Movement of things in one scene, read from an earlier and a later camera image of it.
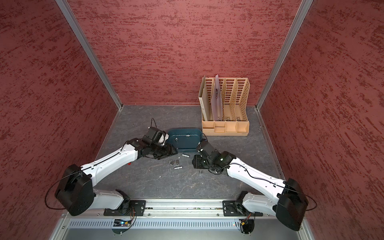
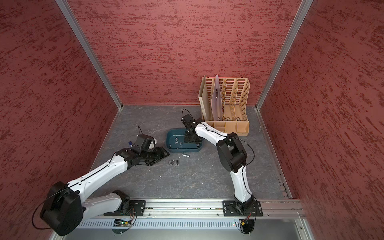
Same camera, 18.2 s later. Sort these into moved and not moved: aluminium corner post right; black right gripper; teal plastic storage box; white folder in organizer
Moved: black right gripper
Not moved: white folder in organizer; aluminium corner post right; teal plastic storage box
